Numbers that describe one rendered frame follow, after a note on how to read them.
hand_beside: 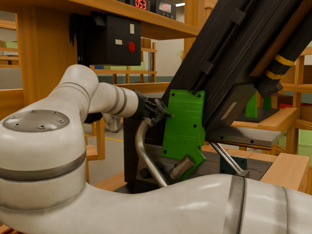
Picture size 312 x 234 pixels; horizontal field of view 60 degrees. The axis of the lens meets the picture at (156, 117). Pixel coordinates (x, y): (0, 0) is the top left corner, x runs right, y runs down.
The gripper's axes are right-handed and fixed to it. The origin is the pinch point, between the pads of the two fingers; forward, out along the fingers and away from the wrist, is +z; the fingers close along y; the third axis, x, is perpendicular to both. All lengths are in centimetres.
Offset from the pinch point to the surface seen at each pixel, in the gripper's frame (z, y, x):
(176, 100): 2.9, -0.4, -6.4
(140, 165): 4.3, -8.4, 16.3
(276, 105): 371, 67, -22
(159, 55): 837, 639, 193
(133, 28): -0.7, 28.8, -9.7
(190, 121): 2.9, -8.6, -6.2
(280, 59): 18.7, -5.9, -36.4
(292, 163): 77, -29, -14
